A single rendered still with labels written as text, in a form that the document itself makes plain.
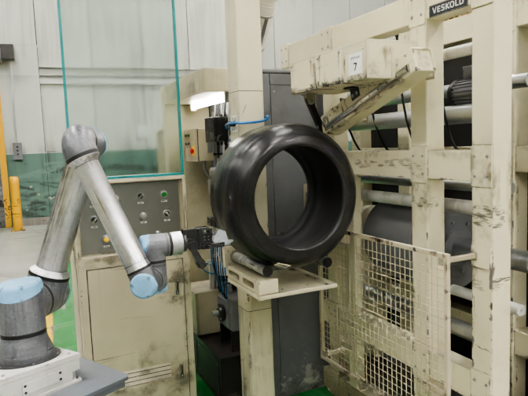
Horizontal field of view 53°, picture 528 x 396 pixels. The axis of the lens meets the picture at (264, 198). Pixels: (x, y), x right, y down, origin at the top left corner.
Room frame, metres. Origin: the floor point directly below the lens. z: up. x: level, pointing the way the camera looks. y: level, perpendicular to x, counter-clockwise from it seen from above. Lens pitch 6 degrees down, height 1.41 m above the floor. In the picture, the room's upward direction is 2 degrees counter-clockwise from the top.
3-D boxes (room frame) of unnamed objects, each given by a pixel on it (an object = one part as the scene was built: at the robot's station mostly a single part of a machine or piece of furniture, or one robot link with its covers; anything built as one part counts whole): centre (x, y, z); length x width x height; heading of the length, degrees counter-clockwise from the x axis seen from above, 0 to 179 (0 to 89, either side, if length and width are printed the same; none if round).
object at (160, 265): (1.97, 0.43, 0.93); 0.12 x 0.09 x 0.12; 179
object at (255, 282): (2.26, 0.07, 0.84); 0.36 x 0.09 x 0.06; 25
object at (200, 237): (2.06, 0.27, 1.05); 0.12 x 0.08 x 0.09; 114
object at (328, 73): (2.32, -0.38, 1.71); 0.61 x 0.25 x 0.15; 25
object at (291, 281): (2.32, -0.06, 0.80); 0.37 x 0.36 x 0.02; 115
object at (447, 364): (2.24, -0.45, 0.65); 0.90 x 0.02 x 0.70; 25
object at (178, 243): (2.03, 0.35, 1.04); 0.10 x 0.05 x 0.09; 24
